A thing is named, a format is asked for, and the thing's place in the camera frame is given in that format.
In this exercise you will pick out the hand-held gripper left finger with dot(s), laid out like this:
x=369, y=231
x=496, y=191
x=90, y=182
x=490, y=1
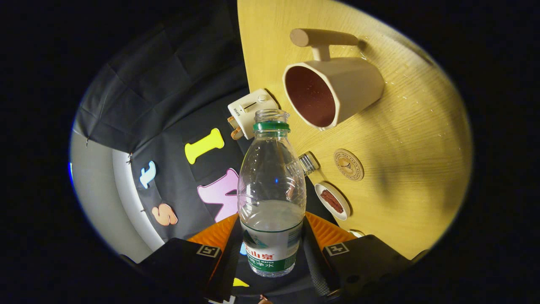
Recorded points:
x=230, y=270

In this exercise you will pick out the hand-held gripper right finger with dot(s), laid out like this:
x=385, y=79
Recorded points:
x=320, y=270

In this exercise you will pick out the clear plastic juice bottle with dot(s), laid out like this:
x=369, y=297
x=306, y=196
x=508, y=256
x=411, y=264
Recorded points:
x=270, y=190

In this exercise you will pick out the round cork coaster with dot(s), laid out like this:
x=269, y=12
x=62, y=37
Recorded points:
x=349, y=164

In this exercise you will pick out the white divided condiment dish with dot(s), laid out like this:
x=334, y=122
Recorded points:
x=357, y=233

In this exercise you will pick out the white round plate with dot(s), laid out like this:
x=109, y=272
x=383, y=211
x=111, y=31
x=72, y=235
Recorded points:
x=344, y=211

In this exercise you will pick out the brown meat patty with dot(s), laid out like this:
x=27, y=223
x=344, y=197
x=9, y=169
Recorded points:
x=332, y=201

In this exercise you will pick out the bread slice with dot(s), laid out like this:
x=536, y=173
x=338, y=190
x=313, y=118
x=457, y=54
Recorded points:
x=237, y=134
x=232, y=121

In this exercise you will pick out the wooden table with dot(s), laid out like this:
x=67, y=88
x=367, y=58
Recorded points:
x=400, y=147

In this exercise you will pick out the white toaster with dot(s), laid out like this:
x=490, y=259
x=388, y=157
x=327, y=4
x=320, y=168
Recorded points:
x=249, y=112

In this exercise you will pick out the black backdrop cloth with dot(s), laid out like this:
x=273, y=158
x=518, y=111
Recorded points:
x=168, y=105

